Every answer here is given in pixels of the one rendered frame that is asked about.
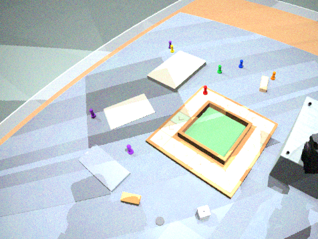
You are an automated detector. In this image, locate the orange rectangular tile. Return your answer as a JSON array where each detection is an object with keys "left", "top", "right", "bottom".
[{"left": 120, "top": 192, "right": 141, "bottom": 205}]

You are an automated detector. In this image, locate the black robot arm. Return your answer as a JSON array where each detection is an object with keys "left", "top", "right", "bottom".
[{"left": 301, "top": 133, "right": 318, "bottom": 174}]

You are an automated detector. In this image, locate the white die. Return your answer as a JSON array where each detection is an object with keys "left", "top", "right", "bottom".
[{"left": 197, "top": 205, "right": 211, "bottom": 220}]

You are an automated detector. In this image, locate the orange square board track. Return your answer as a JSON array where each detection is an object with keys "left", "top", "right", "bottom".
[{"left": 146, "top": 86, "right": 278, "bottom": 199}]

